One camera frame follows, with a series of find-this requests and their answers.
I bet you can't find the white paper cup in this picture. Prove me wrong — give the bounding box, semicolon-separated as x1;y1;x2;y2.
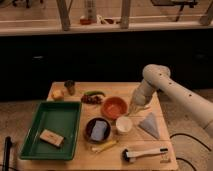
116;116;133;135

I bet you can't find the metal fork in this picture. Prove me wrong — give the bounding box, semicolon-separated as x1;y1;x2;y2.
133;106;150;114

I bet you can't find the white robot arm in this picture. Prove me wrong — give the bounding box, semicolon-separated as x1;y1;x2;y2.
131;64;213;138

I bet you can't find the orange bowl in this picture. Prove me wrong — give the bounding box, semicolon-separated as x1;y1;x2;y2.
101;97;128;120

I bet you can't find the grey triangular cloth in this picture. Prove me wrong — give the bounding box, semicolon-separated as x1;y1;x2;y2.
138;113;160;139

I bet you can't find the blue sponge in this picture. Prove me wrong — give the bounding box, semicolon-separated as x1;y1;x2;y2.
90;121;107;141

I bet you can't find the green chili pepper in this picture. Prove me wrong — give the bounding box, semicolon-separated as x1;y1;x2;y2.
84;91;105;97

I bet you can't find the black dish brush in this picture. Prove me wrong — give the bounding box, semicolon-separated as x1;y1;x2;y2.
122;148;168;163

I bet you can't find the bunch of dark grapes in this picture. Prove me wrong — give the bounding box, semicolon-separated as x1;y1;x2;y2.
81;95;102;104

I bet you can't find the dark brown bowl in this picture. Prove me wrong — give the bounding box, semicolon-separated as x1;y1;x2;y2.
84;117;111;143

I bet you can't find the yellow round fruit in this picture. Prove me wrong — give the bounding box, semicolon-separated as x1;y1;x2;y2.
51;90;64;101

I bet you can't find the green plastic tray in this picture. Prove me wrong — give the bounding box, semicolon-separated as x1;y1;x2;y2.
20;101;81;160

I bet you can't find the wooden block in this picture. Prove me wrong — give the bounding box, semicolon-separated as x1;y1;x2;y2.
40;129;64;147

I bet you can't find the red object on shelf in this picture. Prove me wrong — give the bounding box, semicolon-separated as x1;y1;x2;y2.
79;18;92;25

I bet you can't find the black pole stand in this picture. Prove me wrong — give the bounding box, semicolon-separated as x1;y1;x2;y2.
2;136;12;171

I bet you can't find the black cable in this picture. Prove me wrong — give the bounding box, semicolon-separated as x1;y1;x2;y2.
169;132;213;171

